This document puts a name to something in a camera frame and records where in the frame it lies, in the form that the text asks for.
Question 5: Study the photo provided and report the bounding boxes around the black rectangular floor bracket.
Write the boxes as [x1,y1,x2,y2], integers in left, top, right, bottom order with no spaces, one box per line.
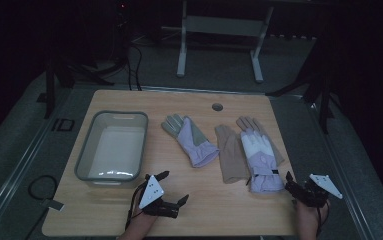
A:
[51,118,76,132]

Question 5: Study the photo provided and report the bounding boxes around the black tripod stand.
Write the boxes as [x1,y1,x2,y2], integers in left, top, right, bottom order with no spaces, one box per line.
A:
[37,0,137,120]
[265,33,343,135]

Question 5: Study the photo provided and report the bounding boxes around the left hand-held gripper cable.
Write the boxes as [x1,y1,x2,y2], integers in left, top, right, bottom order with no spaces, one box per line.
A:
[124,181,147,231]

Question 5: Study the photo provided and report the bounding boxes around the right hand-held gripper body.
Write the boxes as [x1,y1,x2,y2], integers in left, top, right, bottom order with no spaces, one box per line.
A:
[292,173,344,208]

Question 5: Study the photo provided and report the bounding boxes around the person's right hand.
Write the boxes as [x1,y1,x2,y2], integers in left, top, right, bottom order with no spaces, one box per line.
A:
[294,199,331,228]

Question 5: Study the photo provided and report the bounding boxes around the person's left hand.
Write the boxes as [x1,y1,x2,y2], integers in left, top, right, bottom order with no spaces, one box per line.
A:
[129,209,161,232]

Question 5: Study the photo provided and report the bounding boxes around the black floor cables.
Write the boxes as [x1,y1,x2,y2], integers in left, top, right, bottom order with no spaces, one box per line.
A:
[127,43,144,92]

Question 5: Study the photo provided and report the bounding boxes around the grey tape piece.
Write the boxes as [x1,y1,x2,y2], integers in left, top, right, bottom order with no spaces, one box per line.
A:
[40,198,65,212]

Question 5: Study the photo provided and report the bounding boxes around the hand-held gripper cable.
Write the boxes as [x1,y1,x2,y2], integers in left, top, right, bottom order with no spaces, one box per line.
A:
[124,181,147,231]
[315,199,331,238]

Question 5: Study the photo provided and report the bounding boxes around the purple and white glove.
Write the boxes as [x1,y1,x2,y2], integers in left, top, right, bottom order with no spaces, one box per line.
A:
[239,129,286,194]

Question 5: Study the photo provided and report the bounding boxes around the grey plastic bin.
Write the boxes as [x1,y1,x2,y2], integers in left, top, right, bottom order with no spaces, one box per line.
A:
[74,110,149,186]

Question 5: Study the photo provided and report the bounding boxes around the white metal desk frame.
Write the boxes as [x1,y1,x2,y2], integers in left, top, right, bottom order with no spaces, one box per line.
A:
[176,0,275,84]

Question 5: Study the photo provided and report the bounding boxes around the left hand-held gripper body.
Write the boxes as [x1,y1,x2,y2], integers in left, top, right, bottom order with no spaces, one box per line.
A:
[138,174,181,220]

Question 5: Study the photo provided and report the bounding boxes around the black looped cable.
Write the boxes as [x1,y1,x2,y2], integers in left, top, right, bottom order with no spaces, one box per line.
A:
[23,174,59,240]

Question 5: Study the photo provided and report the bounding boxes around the plain beige glove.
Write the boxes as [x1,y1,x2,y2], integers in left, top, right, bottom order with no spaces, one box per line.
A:
[214,124,252,185]

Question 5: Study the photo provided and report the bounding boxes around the purple glove with grey palm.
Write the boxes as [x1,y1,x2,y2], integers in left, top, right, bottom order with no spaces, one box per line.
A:
[160,113,220,169]

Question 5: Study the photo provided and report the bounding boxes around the right hand-held gripper cable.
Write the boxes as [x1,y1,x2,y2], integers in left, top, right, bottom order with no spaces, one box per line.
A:
[315,199,331,238]

